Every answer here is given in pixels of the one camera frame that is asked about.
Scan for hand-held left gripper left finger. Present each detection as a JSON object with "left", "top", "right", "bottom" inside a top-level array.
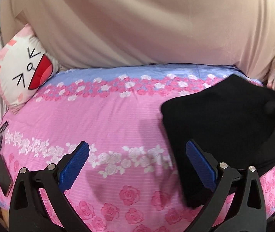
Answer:
[{"left": 9, "top": 141, "right": 90, "bottom": 232}]

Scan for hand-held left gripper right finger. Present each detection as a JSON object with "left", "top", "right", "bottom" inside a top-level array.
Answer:
[{"left": 186, "top": 140, "right": 268, "bottom": 232}]

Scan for black pants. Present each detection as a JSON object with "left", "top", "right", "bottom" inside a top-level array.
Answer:
[{"left": 160, "top": 74, "right": 275, "bottom": 208}]

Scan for pink rose print bedsheet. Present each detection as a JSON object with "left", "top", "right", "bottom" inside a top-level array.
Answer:
[{"left": 0, "top": 63, "right": 275, "bottom": 232}]

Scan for black smartphone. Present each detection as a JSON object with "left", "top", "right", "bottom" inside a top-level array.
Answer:
[{"left": 0, "top": 155, "right": 14, "bottom": 197}]

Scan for cartoon face pillow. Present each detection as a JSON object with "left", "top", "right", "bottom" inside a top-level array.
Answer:
[{"left": 0, "top": 24, "right": 58, "bottom": 113}]

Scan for beige cloth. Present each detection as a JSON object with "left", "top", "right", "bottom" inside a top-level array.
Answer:
[{"left": 0, "top": 0, "right": 275, "bottom": 83}]

